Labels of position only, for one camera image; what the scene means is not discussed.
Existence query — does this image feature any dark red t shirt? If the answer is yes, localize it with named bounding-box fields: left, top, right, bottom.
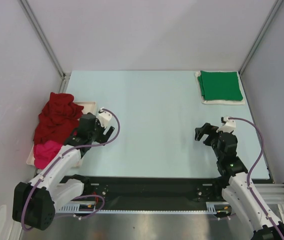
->
left=33, top=92, right=84, bottom=145

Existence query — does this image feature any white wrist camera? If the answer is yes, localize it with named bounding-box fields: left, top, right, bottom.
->
left=97, top=108, right=112, bottom=129
left=216, top=116, right=236, bottom=133

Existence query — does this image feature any pink t shirt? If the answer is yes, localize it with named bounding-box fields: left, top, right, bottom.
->
left=33, top=140, right=62, bottom=170

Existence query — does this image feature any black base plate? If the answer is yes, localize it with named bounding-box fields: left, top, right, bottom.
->
left=61, top=174, right=224, bottom=210

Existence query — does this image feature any white cable duct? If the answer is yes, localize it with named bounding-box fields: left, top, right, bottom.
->
left=57, top=202, right=232, bottom=216

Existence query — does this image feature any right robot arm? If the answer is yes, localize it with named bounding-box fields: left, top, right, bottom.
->
left=195, top=121, right=284, bottom=240

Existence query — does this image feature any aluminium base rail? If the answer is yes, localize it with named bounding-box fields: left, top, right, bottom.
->
left=255, top=183, right=284, bottom=205

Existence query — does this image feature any folded green t shirt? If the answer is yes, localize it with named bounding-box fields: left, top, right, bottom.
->
left=197, top=70, right=243, bottom=102

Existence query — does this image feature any aluminium frame post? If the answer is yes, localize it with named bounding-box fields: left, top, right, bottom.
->
left=238, top=0, right=284, bottom=76
left=18, top=0, right=71, bottom=93

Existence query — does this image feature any right aluminium frame post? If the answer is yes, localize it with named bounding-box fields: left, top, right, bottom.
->
left=238, top=0, right=284, bottom=76

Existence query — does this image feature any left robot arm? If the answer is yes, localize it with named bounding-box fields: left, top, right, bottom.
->
left=12, top=108, right=120, bottom=232

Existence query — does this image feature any folded white t shirt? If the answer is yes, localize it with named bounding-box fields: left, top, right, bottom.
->
left=194, top=71, right=246, bottom=106

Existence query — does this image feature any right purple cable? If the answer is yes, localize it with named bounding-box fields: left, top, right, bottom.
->
left=228, top=116, right=284, bottom=240

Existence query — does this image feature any left aluminium frame post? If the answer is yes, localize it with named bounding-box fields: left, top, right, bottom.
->
left=18, top=0, right=71, bottom=93

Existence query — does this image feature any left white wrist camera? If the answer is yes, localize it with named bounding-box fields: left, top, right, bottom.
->
left=97, top=108, right=112, bottom=129

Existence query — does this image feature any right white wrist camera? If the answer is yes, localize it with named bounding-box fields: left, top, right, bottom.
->
left=216, top=116, right=236, bottom=133

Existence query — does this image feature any white plastic tray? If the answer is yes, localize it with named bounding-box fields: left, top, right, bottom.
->
left=26, top=101, right=97, bottom=166

